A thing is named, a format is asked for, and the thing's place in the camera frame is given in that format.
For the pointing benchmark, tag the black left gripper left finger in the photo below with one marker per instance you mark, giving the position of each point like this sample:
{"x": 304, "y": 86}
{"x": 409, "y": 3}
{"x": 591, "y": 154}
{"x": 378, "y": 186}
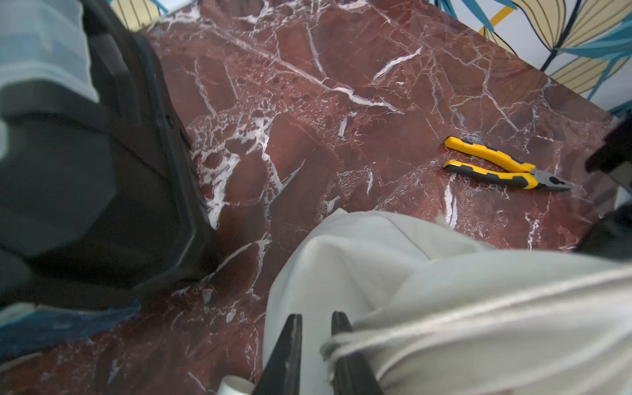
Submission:
{"x": 282, "y": 374}

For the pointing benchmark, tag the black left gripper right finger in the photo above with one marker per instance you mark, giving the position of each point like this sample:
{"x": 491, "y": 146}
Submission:
{"x": 353, "y": 375}

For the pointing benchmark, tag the white cloth soil bag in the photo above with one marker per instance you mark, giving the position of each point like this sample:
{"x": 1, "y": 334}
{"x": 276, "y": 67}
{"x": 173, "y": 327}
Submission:
{"x": 382, "y": 269}

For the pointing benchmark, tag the white bag drawstring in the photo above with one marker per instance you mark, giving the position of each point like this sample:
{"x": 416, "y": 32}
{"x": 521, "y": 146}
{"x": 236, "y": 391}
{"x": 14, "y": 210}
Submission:
{"x": 563, "y": 297}

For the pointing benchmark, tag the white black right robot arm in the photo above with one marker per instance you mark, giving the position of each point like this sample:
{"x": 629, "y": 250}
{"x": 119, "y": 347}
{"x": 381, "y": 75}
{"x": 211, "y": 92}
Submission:
{"x": 610, "y": 236}

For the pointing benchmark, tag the white PVC tee fitting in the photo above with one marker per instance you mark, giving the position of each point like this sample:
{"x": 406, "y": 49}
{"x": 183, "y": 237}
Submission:
{"x": 235, "y": 385}

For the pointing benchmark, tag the black yellow plastic toolbox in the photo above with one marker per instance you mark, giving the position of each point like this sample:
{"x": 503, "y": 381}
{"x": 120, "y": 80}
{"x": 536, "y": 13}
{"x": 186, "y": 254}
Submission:
{"x": 100, "y": 203}

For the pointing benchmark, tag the yellow black pliers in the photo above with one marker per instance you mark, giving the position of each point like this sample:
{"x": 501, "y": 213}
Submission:
{"x": 516, "y": 174}

